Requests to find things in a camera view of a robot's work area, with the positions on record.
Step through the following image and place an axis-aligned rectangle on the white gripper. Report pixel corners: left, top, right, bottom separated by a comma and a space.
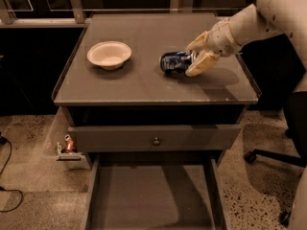
185, 18, 242, 77

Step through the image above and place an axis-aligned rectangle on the blue pepsi can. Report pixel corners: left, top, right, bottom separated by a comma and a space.
159, 51, 198, 75

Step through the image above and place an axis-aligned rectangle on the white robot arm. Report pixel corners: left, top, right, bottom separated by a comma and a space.
185, 0, 307, 77

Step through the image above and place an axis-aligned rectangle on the grey top drawer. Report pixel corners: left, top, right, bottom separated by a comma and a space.
68, 125, 241, 152

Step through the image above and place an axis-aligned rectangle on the grey drawer cabinet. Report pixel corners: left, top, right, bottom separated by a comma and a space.
51, 12, 262, 230

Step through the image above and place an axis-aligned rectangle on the round metal drawer knob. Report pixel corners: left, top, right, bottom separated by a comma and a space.
153, 137, 160, 146

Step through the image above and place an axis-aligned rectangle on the grey open middle drawer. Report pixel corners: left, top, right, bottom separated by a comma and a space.
80, 151, 230, 230

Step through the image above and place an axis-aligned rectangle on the white paper bowl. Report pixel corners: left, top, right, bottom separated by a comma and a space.
87, 41, 131, 70

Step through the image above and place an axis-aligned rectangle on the orange bottle in bin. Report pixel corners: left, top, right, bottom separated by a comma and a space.
64, 134, 77, 153

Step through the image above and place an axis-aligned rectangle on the metal window railing frame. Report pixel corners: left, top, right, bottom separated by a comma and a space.
0, 0, 267, 30

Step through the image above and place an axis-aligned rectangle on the black floor cable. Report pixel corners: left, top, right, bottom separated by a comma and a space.
0, 131, 24, 214

